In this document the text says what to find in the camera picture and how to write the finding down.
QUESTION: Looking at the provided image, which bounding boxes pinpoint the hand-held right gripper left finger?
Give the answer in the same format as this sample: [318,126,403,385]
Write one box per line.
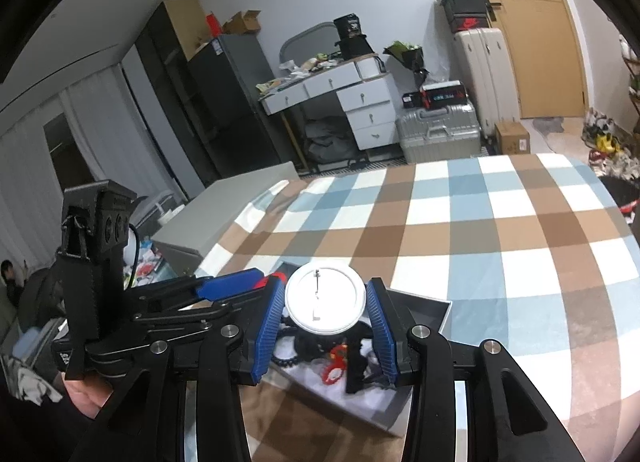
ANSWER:
[70,273,288,462]

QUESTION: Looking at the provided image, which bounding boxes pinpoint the cluttered low table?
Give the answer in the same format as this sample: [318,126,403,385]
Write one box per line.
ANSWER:
[122,237,174,289]

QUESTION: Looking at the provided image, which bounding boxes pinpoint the wooden door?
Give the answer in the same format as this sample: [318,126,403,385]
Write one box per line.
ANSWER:
[445,0,589,121]

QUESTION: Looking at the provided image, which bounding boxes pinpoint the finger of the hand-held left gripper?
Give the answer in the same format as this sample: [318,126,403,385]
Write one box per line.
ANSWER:
[125,267,267,311]
[132,289,264,341]

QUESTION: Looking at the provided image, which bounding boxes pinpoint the black bucket-shaped box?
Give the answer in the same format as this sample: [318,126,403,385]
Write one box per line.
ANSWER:
[333,14,375,61]

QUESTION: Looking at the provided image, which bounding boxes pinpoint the white desk with drawers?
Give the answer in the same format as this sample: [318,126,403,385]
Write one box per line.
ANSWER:
[257,56,401,173]

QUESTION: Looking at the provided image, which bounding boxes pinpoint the checked blanket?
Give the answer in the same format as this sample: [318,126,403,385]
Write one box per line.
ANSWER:
[192,152,640,462]

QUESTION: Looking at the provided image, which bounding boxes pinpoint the dark tall cabinet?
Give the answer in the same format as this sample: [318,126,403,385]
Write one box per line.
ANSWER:
[135,2,226,193]

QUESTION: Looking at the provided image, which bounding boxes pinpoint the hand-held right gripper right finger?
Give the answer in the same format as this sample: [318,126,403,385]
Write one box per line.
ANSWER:
[365,276,586,462]

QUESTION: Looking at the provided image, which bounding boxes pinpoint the dark grey bag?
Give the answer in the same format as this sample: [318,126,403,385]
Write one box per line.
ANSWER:
[302,114,361,166]

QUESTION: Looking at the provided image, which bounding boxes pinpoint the black refrigerator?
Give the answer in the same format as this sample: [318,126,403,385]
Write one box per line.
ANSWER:
[187,33,281,173]

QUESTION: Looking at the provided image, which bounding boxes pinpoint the white curtains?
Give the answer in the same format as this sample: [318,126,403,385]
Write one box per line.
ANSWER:
[0,49,191,263]

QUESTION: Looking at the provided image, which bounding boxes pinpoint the clutter of desk items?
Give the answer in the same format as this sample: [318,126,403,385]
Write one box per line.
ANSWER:
[257,54,347,94]

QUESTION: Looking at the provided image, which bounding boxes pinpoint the grey arched chair back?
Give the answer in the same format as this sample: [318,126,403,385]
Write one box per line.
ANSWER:
[278,22,341,73]

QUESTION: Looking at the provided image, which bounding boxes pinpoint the person's left hand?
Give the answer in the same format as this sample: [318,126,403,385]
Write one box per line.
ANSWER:
[62,377,116,420]

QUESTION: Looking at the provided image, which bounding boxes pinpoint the black bead bracelet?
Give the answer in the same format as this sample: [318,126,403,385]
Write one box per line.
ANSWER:
[272,326,306,369]

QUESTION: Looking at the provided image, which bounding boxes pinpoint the pile of light clothes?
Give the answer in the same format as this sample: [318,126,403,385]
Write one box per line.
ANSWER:
[0,362,62,404]

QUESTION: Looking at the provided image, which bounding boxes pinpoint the large flat cardboard box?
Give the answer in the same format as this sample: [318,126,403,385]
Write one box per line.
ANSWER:
[164,0,211,61]

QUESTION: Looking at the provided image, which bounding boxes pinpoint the wooden shelf rack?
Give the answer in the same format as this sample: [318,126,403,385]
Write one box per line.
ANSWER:
[620,32,640,114]

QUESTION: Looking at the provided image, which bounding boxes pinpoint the red and black shoe box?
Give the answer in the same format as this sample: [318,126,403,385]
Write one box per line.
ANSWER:
[447,16,494,34]

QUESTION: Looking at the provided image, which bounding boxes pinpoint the white suitcase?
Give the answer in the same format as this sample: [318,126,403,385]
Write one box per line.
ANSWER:
[452,27,522,138]

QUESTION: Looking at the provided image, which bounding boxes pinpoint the white rounded box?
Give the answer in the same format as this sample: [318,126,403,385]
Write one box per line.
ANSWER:
[356,56,386,79]

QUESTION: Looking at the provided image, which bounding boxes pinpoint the small open cardboard box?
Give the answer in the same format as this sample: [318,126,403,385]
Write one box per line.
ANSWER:
[222,9,262,36]

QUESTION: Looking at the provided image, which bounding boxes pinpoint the silver suitcase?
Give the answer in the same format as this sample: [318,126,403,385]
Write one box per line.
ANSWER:
[396,101,482,163]

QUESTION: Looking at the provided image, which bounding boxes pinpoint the pile of shoes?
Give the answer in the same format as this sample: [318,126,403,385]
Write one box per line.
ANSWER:
[582,107,640,178]

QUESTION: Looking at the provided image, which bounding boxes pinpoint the black container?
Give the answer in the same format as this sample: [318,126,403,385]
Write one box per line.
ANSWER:
[600,174,640,214]

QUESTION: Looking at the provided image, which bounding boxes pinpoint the black cord bundle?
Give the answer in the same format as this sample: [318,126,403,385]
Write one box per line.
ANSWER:
[294,331,327,359]

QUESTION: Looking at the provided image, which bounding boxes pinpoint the black box with red trim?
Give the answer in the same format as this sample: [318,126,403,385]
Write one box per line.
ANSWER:
[420,81,467,108]

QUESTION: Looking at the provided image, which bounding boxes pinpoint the bouquet in black wrap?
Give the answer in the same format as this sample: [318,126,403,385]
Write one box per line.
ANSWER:
[384,41,431,88]

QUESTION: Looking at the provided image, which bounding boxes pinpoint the grey storage bench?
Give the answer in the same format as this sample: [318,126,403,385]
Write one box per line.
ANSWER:
[151,161,301,278]

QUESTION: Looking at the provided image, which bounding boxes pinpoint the person's left forearm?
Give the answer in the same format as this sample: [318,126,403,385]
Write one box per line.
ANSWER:
[0,382,97,462]

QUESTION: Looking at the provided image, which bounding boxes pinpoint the closed cardboard box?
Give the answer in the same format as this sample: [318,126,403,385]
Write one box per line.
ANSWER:
[494,121,531,156]

